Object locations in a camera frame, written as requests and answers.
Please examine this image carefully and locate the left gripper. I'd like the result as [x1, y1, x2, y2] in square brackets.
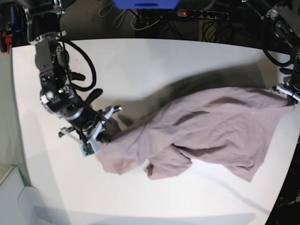
[271, 83, 300, 105]

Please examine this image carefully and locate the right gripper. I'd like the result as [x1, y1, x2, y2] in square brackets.
[58, 105, 122, 143]

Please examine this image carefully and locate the mauve t-shirt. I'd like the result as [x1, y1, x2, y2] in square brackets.
[98, 87, 293, 182]

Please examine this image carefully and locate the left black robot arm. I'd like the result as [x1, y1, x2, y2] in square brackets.
[243, 0, 300, 105]

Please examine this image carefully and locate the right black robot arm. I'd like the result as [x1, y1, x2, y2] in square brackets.
[18, 0, 119, 144]

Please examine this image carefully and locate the grey power strip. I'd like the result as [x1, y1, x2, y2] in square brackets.
[176, 9, 229, 21]

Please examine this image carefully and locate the white side table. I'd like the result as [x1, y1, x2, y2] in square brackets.
[0, 166, 43, 225]

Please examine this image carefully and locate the blue box at top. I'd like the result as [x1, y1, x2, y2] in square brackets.
[113, 0, 179, 9]

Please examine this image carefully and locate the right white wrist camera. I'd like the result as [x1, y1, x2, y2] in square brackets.
[80, 141, 99, 157]

